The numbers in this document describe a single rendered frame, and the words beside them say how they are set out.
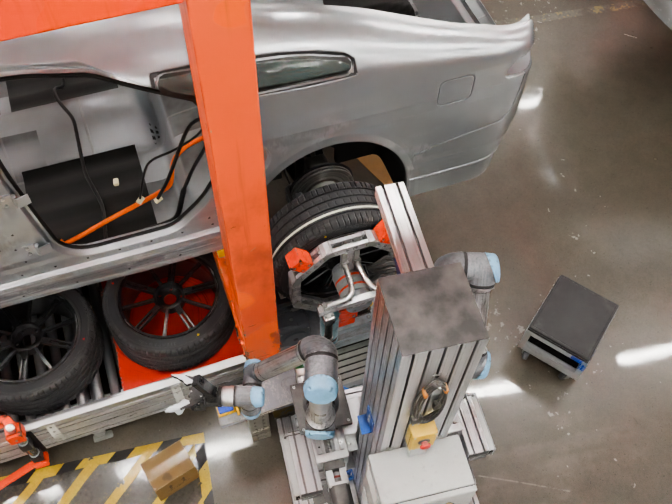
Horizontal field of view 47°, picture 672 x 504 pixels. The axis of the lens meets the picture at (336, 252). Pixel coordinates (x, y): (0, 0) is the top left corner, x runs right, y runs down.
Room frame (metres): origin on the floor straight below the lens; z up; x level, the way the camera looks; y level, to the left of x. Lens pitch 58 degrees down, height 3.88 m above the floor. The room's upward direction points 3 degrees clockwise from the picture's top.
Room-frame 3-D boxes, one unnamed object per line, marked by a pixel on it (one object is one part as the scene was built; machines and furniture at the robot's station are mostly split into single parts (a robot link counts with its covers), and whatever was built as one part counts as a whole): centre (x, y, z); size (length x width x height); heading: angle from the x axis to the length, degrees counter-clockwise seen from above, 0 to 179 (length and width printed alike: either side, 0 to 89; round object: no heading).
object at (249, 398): (1.05, 0.29, 1.21); 0.11 x 0.08 x 0.09; 91
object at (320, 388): (1.06, 0.03, 1.19); 0.15 x 0.12 x 0.55; 1
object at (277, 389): (1.36, 0.33, 0.44); 0.43 x 0.17 x 0.03; 112
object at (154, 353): (1.86, 0.83, 0.39); 0.66 x 0.66 x 0.24
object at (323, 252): (1.82, -0.05, 0.85); 0.54 x 0.07 x 0.54; 112
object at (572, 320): (1.93, -1.27, 0.17); 0.43 x 0.36 x 0.34; 148
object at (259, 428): (1.35, 0.36, 0.21); 0.10 x 0.10 x 0.42; 22
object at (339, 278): (1.75, -0.08, 0.85); 0.21 x 0.14 x 0.14; 22
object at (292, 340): (1.92, 0.26, 0.26); 0.42 x 0.18 x 0.35; 22
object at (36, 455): (1.12, 1.42, 0.30); 0.09 x 0.05 x 0.50; 112
